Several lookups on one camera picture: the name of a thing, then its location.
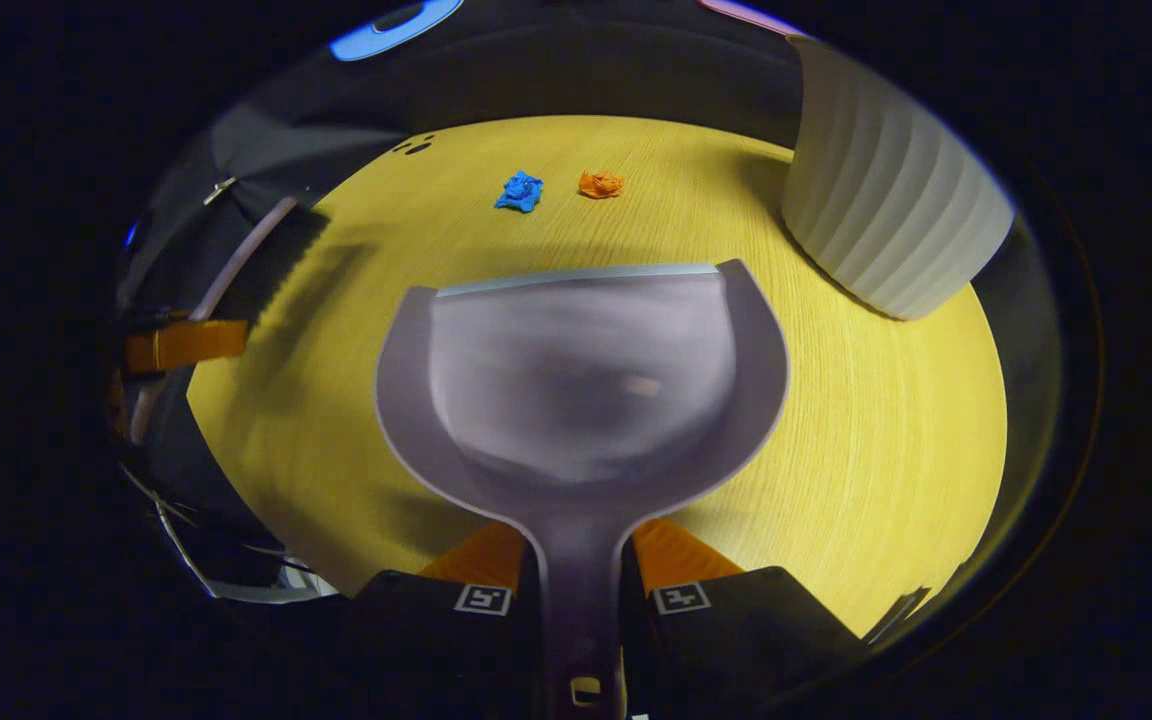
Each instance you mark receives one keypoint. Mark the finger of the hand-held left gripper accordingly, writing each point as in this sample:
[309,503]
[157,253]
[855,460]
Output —
[186,345]

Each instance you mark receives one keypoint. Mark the orange paper trash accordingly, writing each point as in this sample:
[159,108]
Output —
[600,184]

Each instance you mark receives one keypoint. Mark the white ribbed garbage bin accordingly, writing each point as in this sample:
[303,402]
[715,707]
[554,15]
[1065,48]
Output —
[886,210]

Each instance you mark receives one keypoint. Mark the silver cloth clip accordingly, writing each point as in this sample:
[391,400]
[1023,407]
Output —
[219,190]

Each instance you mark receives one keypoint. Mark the pale purple small broom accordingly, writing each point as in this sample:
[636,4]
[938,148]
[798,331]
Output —
[256,255]

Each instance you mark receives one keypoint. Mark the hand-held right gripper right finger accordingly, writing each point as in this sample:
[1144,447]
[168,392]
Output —
[736,650]

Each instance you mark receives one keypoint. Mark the pale purple dustpan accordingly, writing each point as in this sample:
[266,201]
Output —
[576,400]

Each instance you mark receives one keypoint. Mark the blue paper trash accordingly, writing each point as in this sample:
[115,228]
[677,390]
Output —
[520,191]

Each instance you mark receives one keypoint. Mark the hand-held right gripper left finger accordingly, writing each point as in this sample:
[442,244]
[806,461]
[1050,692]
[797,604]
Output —
[436,650]

